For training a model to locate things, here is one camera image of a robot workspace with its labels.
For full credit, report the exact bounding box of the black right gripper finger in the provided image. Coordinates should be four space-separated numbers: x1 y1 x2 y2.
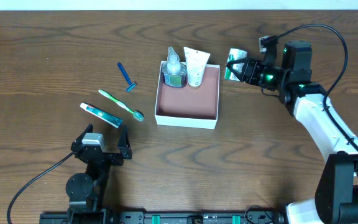
227 58 246 65
226 63 245 82

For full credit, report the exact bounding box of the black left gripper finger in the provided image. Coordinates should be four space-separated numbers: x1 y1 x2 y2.
72 124 93 146
117 126 132 159

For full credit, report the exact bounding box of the green white soap packet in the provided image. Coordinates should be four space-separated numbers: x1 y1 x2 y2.
224 48 247 82

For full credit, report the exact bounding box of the white lotion tube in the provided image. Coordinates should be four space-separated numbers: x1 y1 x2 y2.
183 47 211 89

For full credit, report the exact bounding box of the clear soap pump bottle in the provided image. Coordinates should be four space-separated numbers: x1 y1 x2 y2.
162 46 186 88

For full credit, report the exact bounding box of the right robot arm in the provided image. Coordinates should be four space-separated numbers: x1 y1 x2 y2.
226 37 358 223

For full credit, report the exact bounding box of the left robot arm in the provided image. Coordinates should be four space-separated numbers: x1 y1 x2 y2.
65 124 132 224

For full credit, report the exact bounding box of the teal toothpaste tube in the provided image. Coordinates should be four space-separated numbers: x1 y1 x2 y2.
80 103 123 129

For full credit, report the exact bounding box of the green toothbrush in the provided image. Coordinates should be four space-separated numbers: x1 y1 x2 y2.
98 90 144 122

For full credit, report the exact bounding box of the white box with brown interior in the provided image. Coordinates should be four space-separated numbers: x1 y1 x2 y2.
154 64 220 129

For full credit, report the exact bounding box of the blue disposable razor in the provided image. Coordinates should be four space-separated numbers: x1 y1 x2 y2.
117 62 137 92

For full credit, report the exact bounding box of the left black cable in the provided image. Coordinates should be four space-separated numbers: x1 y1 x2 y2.
6 151 75 224

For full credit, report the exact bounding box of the black cable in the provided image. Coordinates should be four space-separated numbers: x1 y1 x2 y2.
275 24 358 178
6 151 75 224

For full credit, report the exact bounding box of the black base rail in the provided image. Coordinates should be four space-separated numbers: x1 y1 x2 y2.
39 208 287 224

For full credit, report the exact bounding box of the right black cable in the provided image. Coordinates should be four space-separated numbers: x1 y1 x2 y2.
275 24 358 178

